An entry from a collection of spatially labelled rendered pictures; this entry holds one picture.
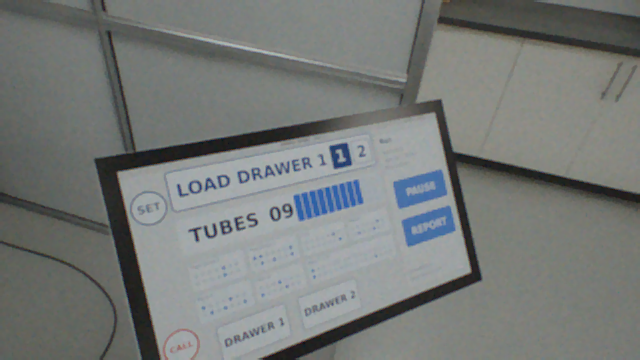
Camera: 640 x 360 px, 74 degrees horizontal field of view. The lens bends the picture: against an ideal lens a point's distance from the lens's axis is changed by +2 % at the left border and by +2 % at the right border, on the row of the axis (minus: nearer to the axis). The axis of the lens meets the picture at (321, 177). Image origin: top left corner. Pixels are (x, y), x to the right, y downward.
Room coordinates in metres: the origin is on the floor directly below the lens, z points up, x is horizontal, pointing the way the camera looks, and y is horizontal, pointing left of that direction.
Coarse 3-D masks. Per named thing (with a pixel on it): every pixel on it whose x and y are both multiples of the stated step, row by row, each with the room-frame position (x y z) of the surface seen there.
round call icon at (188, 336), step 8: (184, 328) 0.29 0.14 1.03; (192, 328) 0.29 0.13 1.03; (160, 336) 0.27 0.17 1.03; (168, 336) 0.28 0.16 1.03; (176, 336) 0.28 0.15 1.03; (184, 336) 0.28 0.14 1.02; (192, 336) 0.28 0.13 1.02; (160, 344) 0.27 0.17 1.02; (168, 344) 0.27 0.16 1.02; (176, 344) 0.27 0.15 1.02; (184, 344) 0.27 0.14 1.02; (192, 344) 0.28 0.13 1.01; (200, 344) 0.28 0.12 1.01; (168, 352) 0.26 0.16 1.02; (176, 352) 0.27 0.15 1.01; (184, 352) 0.27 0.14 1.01; (192, 352) 0.27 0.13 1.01; (200, 352) 0.27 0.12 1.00
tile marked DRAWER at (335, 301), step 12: (324, 288) 0.38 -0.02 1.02; (336, 288) 0.38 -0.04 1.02; (348, 288) 0.39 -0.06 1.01; (300, 300) 0.35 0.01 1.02; (312, 300) 0.36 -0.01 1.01; (324, 300) 0.37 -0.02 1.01; (336, 300) 0.37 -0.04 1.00; (348, 300) 0.38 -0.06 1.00; (360, 300) 0.38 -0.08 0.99; (300, 312) 0.34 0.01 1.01; (312, 312) 0.35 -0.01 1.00; (324, 312) 0.35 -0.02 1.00; (336, 312) 0.36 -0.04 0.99; (348, 312) 0.37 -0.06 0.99; (312, 324) 0.34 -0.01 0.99
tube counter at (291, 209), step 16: (368, 176) 0.51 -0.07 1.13; (304, 192) 0.45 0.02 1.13; (320, 192) 0.46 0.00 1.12; (336, 192) 0.47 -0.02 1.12; (352, 192) 0.48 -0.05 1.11; (368, 192) 0.49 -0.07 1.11; (272, 208) 0.42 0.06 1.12; (288, 208) 0.43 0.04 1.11; (304, 208) 0.44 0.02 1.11; (320, 208) 0.45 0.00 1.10; (336, 208) 0.46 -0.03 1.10; (352, 208) 0.47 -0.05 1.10; (272, 224) 0.41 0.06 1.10; (288, 224) 0.42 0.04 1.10
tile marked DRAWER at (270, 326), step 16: (240, 320) 0.31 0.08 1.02; (256, 320) 0.32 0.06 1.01; (272, 320) 0.33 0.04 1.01; (288, 320) 0.33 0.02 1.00; (224, 336) 0.29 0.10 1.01; (240, 336) 0.30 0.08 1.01; (256, 336) 0.31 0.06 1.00; (272, 336) 0.31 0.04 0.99; (288, 336) 0.32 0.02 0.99; (224, 352) 0.28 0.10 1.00; (240, 352) 0.29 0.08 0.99
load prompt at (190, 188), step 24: (312, 144) 0.50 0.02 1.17; (336, 144) 0.52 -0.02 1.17; (360, 144) 0.53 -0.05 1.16; (192, 168) 0.42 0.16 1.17; (216, 168) 0.43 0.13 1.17; (240, 168) 0.44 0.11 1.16; (264, 168) 0.45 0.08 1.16; (288, 168) 0.47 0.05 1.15; (312, 168) 0.48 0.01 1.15; (336, 168) 0.49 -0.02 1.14; (360, 168) 0.51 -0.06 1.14; (168, 192) 0.39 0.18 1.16; (192, 192) 0.40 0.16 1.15; (216, 192) 0.41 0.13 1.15; (240, 192) 0.42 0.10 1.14; (264, 192) 0.43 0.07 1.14
